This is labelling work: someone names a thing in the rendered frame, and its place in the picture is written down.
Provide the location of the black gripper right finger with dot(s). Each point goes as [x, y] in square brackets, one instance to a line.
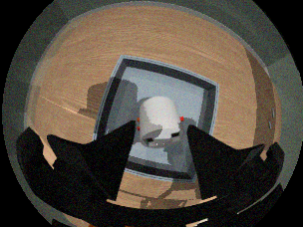
[216, 162]

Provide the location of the white cylinder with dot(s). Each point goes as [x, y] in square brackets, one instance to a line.
[160, 124]

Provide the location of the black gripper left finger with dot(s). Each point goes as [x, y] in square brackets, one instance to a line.
[103, 159]

